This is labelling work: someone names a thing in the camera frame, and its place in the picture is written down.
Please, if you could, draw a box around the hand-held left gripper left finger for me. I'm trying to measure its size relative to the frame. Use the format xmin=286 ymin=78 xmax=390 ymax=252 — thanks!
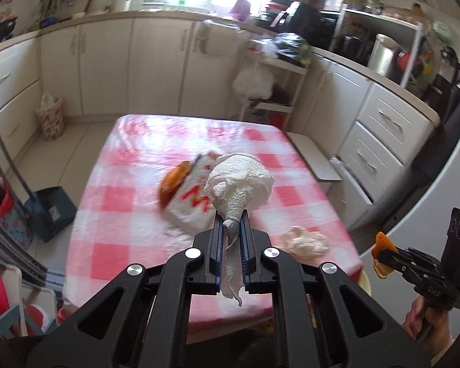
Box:
xmin=25 ymin=217 xmax=224 ymax=368

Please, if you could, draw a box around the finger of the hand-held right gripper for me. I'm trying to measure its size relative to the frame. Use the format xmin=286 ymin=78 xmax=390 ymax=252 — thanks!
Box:
xmin=378 ymin=250 xmax=409 ymax=275
xmin=397 ymin=247 xmax=426 ymax=263

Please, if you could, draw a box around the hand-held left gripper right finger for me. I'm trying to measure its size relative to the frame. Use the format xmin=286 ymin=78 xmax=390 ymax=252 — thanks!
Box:
xmin=241 ymin=211 xmax=435 ymax=368

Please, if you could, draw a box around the orange peel piece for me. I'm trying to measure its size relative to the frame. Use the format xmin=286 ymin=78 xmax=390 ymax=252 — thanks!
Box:
xmin=371 ymin=232 xmax=397 ymax=278

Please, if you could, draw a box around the crushed juice carton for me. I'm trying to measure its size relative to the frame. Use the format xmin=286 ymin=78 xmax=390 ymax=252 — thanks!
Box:
xmin=167 ymin=151 xmax=225 ymax=231

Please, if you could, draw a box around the white paper towel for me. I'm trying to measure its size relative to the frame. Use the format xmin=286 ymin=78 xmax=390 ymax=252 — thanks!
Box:
xmin=204 ymin=152 xmax=274 ymax=307

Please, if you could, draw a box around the person's right forearm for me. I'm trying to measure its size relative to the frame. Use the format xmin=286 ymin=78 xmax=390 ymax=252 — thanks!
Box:
xmin=430 ymin=333 xmax=460 ymax=368

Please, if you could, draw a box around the person's right hand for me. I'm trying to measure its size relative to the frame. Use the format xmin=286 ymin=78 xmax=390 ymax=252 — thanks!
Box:
xmin=402 ymin=298 xmax=455 ymax=358

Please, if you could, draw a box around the crumpled white tissue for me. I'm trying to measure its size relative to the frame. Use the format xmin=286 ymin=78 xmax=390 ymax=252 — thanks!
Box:
xmin=278 ymin=225 xmax=330 ymax=260

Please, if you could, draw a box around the large orange peel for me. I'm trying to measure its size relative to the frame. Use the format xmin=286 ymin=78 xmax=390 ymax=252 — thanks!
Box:
xmin=159 ymin=161 xmax=194 ymax=212

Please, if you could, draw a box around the pink checked tablecloth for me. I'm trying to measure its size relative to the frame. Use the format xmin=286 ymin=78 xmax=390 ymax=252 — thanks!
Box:
xmin=63 ymin=114 xmax=363 ymax=323

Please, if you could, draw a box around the black hanging towel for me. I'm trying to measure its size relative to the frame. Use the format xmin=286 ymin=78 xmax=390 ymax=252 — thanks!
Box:
xmin=410 ymin=84 xmax=460 ymax=185

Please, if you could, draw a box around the white plastic bag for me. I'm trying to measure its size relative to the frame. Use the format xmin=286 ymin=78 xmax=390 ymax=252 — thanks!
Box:
xmin=232 ymin=65 xmax=274 ymax=99

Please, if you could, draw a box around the blue dustpan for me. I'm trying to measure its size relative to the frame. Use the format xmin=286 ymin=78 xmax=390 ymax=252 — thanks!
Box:
xmin=25 ymin=186 xmax=77 ymax=243

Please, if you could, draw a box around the white trolley rack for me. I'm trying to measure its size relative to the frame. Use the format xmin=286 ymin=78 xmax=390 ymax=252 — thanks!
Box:
xmin=238 ymin=40 xmax=311 ymax=127

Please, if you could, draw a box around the black plastic bag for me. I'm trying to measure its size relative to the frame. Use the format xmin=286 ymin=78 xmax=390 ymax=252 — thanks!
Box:
xmin=274 ymin=33 xmax=313 ymax=66

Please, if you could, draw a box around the white hanging towel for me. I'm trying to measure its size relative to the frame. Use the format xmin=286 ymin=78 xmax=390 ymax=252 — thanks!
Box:
xmin=194 ymin=19 xmax=240 ymax=56

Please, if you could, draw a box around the floral waste bin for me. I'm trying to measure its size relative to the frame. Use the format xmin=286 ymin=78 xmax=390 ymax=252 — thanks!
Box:
xmin=36 ymin=93 xmax=66 ymax=142

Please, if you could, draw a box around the floral container with red bag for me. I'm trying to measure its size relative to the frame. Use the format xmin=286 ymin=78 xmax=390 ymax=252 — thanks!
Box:
xmin=0 ymin=172 xmax=35 ymax=251

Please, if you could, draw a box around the black pot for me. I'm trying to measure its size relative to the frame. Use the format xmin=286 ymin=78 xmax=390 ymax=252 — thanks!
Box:
xmin=335 ymin=34 xmax=371 ymax=66

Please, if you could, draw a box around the white folded rack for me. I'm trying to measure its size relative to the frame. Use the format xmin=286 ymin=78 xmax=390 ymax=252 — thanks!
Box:
xmin=0 ymin=263 xmax=58 ymax=340

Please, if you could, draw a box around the black air fryer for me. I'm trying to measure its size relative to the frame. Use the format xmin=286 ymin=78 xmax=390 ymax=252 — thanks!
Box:
xmin=282 ymin=2 xmax=323 ymax=36

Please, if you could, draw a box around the white counter shelf rack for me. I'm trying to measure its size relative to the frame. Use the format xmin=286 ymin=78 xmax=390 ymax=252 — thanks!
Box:
xmin=330 ymin=6 xmax=426 ymax=89

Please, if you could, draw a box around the purple container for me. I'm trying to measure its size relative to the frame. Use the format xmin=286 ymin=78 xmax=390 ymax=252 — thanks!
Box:
xmin=230 ymin=0 xmax=252 ymax=20

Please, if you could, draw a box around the dark toaster oven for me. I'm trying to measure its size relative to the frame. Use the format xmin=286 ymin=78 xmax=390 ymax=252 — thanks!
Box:
xmin=310 ymin=0 xmax=346 ymax=12

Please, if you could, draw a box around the grey broom handle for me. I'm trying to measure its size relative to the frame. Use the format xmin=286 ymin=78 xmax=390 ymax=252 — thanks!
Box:
xmin=0 ymin=80 xmax=37 ymax=204

